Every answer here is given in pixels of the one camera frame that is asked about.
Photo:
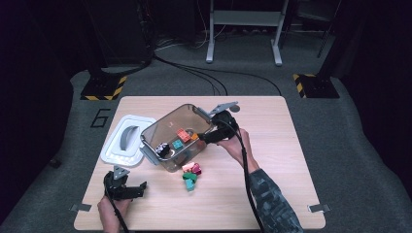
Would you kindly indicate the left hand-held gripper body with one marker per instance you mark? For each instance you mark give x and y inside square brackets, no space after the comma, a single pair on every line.
[115,187]

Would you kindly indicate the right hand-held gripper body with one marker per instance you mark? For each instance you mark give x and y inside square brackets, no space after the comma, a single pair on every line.
[226,121]

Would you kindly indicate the orange toy block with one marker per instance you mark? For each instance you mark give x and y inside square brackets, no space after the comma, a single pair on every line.
[194,137]

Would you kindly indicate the coral toy block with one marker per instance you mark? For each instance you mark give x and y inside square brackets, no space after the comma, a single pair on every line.
[183,135]

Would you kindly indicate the teal square toy block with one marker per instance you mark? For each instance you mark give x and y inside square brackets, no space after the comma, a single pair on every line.
[177,144]

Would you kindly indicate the white storage box lid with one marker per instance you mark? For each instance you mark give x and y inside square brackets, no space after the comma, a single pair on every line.
[113,152]

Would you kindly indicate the translucent grey storage box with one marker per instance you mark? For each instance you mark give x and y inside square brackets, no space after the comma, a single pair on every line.
[171,123]

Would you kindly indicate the white toy ambulance car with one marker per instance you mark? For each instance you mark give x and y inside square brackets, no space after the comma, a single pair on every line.
[162,150]

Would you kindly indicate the person's left hand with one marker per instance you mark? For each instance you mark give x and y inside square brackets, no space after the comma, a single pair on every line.
[110,213]

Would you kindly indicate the person's right hand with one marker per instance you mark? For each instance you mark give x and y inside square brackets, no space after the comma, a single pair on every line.
[238,150]

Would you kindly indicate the dark round table grommet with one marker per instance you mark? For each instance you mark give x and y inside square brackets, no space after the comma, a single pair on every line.
[236,109]

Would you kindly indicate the magenta toy block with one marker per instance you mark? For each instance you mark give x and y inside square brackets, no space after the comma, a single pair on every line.
[197,169]

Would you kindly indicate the cream toy block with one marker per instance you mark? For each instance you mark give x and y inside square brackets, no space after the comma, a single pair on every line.
[188,166]

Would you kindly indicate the grey tape strip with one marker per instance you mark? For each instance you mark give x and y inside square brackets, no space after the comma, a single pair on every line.
[81,207]
[319,208]

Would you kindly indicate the green toy block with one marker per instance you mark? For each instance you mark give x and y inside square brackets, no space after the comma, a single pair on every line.
[189,176]

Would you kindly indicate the light teal toy block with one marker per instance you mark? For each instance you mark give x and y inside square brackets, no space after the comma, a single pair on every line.
[189,185]

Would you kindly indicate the small black floor object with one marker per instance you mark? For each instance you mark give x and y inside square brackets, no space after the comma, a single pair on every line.
[54,163]

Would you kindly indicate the hazard striped stand base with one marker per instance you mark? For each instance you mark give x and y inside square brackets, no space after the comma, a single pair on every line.
[319,86]
[102,87]

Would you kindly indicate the grey metal stand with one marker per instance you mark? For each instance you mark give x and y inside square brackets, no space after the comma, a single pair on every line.
[246,17]

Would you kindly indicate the thin black stand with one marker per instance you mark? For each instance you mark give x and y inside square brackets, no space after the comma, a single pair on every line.
[325,40]

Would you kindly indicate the dark cabinet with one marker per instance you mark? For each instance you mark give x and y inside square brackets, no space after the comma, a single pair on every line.
[120,32]

